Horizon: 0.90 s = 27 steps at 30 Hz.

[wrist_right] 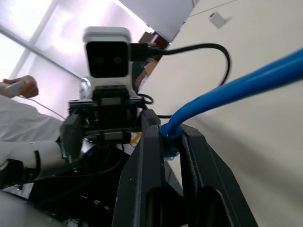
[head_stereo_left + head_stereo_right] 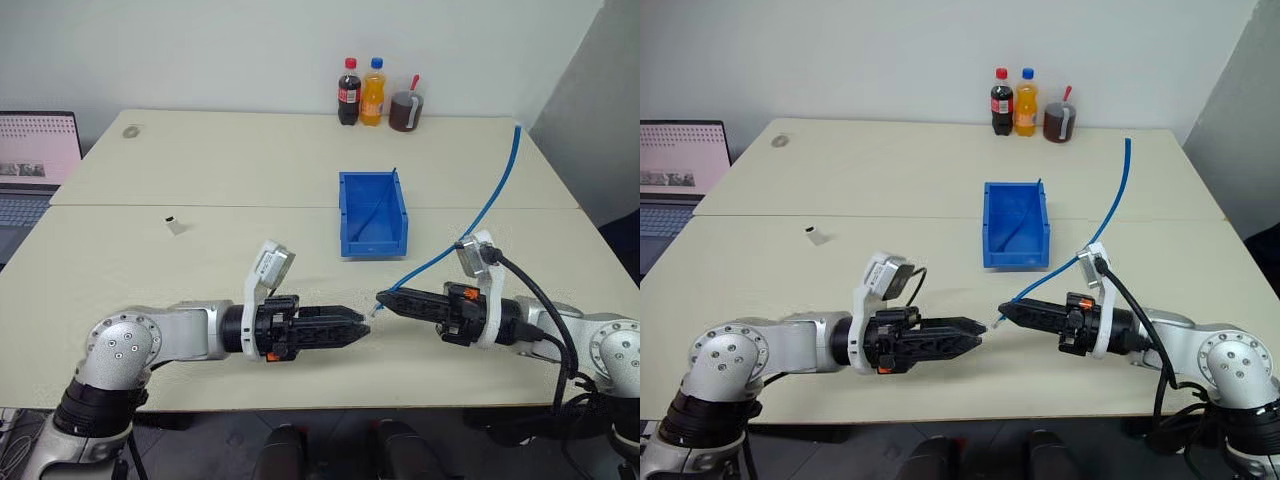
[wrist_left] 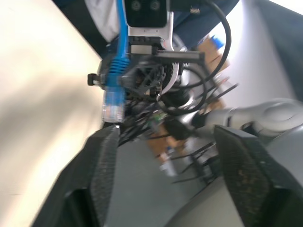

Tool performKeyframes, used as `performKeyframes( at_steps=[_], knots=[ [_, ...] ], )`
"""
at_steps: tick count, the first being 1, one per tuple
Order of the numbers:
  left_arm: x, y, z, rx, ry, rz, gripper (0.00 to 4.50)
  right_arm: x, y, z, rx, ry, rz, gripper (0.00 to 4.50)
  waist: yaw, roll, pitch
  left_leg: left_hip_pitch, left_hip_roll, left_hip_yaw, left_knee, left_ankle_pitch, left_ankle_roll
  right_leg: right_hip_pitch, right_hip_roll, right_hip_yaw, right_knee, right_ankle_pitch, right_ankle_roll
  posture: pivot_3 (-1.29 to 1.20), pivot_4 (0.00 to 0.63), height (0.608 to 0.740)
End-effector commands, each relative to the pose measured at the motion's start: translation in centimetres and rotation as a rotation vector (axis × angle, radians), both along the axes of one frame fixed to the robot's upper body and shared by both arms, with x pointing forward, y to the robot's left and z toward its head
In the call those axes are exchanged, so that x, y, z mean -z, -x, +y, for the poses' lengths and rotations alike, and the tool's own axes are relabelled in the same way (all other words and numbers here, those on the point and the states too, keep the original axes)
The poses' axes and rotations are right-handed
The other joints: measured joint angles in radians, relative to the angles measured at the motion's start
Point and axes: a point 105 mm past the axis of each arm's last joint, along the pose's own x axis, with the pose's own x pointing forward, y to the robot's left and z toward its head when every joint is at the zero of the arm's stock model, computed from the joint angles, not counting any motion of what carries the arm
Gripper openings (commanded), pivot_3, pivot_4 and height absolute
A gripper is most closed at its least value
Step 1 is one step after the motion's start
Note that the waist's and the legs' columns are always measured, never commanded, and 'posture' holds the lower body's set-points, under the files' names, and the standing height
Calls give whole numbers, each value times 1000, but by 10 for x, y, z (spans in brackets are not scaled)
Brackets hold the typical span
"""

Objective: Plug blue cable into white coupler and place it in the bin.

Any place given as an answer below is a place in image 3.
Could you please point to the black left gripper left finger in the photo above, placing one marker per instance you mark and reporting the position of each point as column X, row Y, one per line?
column 94, row 170

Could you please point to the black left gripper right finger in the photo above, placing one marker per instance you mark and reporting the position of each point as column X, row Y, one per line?
column 248, row 170

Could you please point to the brown cardboard box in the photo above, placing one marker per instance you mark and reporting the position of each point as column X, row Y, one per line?
column 210, row 53

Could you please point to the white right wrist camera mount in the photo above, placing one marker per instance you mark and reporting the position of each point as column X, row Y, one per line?
column 146, row 29

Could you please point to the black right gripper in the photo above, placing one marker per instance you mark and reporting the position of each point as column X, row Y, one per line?
column 144, row 40

